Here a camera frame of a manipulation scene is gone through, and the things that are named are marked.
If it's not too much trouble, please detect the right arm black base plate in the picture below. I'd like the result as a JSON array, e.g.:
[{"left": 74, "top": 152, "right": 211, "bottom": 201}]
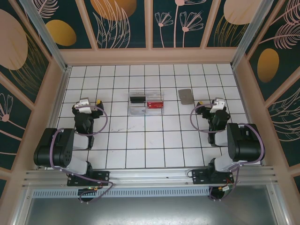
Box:
[{"left": 191, "top": 168, "right": 235, "bottom": 186}]

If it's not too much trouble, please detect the grey metal sheet panel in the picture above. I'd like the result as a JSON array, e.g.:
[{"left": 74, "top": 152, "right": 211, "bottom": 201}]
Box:
[{"left": 22, "top": 185, "right": 284, "bottom": 225}]

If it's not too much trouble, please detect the clear acrylic card stand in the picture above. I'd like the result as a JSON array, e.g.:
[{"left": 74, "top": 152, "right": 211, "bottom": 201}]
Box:
[{"left": 128, "top": 90, "right": 165, "bottom": 116}]

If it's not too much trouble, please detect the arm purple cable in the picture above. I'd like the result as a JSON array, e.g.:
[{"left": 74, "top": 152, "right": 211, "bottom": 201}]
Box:
[
  {"left": 50, "top": 106, "right": 115, "bottom": 204},
  {"left": 190, "top": 104, "right": 265, "bottom": 202}
]

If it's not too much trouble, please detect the slotted grey cable duct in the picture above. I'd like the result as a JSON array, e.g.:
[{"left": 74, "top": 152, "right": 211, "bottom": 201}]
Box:
[{"left": 31, "top": 188, "right": 211, "bottom": 198}]

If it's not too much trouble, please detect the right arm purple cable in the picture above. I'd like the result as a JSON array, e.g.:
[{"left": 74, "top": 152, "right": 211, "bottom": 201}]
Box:
[{"left": 190, "top": 104, "right": 265, "bottom": 202}]

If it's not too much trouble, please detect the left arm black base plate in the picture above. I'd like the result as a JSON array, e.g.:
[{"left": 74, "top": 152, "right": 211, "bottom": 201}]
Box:
[{"left": 67, "top": 170, "right": 111, "bottom": 187}]

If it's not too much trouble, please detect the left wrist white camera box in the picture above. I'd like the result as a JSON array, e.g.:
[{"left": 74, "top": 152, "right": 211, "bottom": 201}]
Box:
[{"left": 78, "top": 97, "right": 92, "bottom": 113}]

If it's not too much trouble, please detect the long aluminium mounting rail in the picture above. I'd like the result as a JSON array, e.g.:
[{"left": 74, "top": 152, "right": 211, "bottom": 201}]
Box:
[{"left": 22, "top": 166, "right": 279, "bottom": 189}]

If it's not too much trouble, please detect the plain black card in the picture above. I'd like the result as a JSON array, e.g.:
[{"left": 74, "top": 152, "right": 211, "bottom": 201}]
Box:
[{"left": 130, "top": 95, "right": 146, "bottom": 104}]

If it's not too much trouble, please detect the red VIP card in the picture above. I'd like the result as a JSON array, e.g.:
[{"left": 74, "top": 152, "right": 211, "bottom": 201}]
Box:
[{"left": 147, "top": 101, "right": 164, "bottom": 110}]

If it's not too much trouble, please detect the grey metal plate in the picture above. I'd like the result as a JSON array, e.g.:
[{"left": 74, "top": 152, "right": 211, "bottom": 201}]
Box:
[{"left": 177, "top": 88, "right": 195, "bottom": 105}]

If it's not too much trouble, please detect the aluminium corner post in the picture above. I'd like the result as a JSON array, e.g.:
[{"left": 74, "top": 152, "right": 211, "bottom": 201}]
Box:
[
  {"left": 231, "top": 0, "right": 281, "bottom": 70},
  {"left": 18, "top": 0, "right": 71, "bottom": 72}
]

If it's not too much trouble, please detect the aluminium side rail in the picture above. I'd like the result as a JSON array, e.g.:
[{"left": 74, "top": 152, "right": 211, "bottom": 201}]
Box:
[
  {"left": 35, "top": 66, "right": 72, "bottom": 169},
  {"left": 231, "top": 66, "right": 267, "bottom": 166}
]

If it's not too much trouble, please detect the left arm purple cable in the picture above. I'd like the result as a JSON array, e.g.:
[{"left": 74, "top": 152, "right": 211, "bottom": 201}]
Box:
[{"left": 50, "top": 106, "right": 115, "bottom": 204}]

